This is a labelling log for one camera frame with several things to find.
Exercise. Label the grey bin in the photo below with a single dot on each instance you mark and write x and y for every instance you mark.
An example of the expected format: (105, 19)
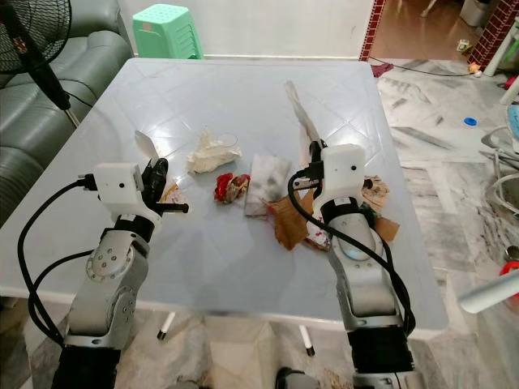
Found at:
(474, 10)

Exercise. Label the brown paper scrap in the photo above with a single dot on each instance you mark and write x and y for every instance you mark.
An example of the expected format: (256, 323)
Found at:
(292, 223)

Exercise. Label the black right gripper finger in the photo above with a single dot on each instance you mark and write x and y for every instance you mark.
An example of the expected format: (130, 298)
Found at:
(317, 151)

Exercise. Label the white tube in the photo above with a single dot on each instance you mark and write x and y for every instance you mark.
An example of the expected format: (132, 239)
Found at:
(491, 292)

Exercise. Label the white table leg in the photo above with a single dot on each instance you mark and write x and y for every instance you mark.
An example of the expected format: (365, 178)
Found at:
(306, 336)
(166, 324)

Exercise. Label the black standing fan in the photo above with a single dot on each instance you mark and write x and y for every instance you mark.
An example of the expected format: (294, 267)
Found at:
(45, 65)

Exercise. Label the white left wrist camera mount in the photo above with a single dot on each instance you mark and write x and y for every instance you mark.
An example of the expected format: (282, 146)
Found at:
(117, 186)

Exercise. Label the red crumpled wrapper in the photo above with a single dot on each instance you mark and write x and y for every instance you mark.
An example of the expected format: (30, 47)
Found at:
(227, 188)

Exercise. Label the small printed wrapper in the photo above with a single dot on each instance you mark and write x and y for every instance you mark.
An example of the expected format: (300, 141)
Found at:
(174, 193)

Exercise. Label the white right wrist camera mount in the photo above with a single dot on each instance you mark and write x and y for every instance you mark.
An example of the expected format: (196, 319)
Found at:
(345, 166)

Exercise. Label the red brick archway trim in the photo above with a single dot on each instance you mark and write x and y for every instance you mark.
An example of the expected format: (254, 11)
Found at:
(373, 24)

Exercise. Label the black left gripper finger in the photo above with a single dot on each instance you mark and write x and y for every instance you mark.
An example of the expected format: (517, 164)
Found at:
(174, 208)
(158, 165)

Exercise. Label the blue bottle cap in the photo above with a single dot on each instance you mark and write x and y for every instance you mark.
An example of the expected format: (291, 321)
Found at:
(469, 121)

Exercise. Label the large white paper scrap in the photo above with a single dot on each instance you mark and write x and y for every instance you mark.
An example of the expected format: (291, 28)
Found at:
(302, 113)

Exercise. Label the small white paper scrap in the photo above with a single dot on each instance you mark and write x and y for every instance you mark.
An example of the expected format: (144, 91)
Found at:
(147, 146)

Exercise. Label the brown printed wrapper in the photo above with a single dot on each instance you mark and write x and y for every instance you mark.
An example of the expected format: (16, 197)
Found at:
(377, 194)

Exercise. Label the crumpled white tissue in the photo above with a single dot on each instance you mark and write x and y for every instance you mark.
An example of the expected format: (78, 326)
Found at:
(207, 158)

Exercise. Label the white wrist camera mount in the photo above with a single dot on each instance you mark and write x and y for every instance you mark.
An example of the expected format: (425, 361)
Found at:
(345, 166)
(117, 186)

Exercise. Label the grey-green leather sofa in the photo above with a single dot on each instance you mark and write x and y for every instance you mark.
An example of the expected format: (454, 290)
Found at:
(32, 121)

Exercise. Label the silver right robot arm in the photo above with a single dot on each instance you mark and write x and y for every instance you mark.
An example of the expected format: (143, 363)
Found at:
(361, 267)

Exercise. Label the green plastic stool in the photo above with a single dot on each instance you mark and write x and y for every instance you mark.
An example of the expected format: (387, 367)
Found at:
(166, 32)

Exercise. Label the printed red white wrapper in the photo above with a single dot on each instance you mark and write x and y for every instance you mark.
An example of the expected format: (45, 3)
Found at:
(316, 237)

